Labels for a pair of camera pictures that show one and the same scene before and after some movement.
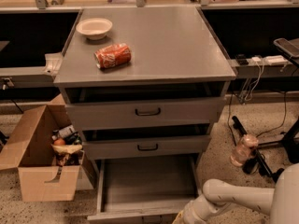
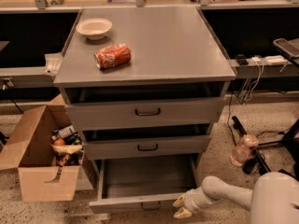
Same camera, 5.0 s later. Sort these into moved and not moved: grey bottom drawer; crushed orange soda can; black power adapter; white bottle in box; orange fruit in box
Moved: grey bottom drawer
Not moved: white bottle in box; black power adapter; orange fruit in box; crushed orange soda can
